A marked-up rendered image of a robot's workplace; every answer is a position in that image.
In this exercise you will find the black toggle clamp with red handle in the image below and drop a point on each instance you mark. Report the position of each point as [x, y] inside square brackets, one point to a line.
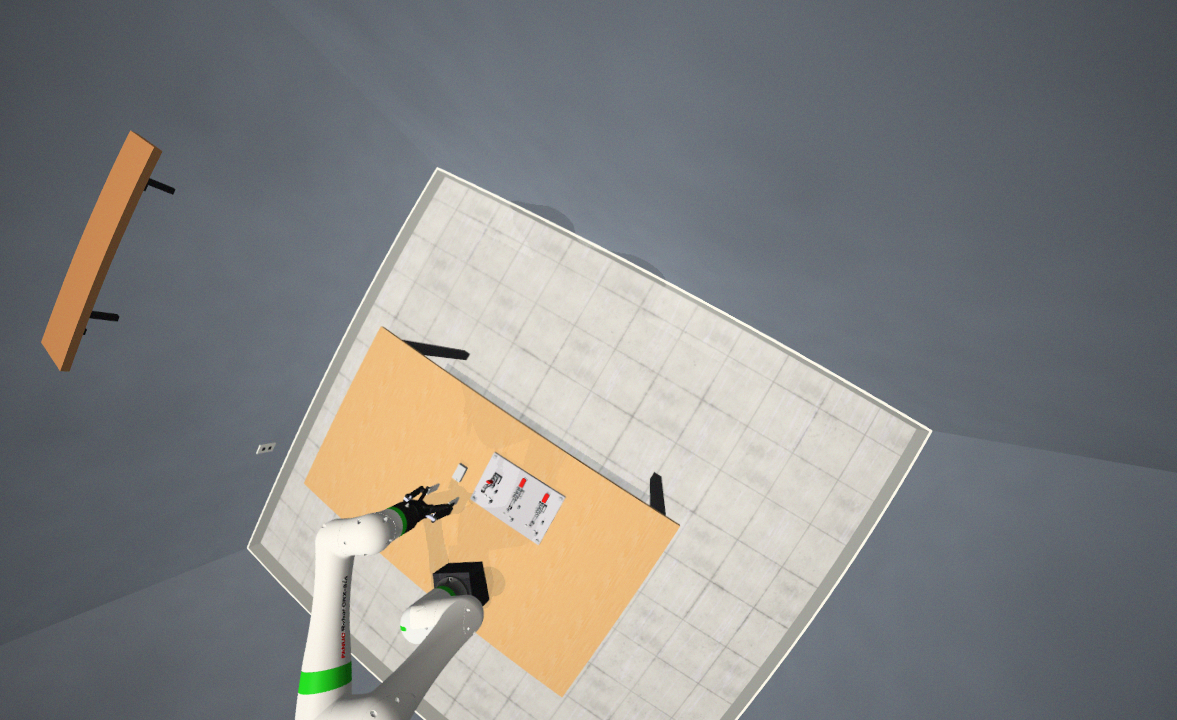
[542, 506]

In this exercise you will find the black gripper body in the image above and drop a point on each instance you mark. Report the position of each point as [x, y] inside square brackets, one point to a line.
[421, 511]

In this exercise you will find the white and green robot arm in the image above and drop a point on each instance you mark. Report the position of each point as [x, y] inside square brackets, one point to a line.
[325, 688]

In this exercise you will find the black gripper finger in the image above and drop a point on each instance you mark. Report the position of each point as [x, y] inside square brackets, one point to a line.
[444, 510]
[419, 490]

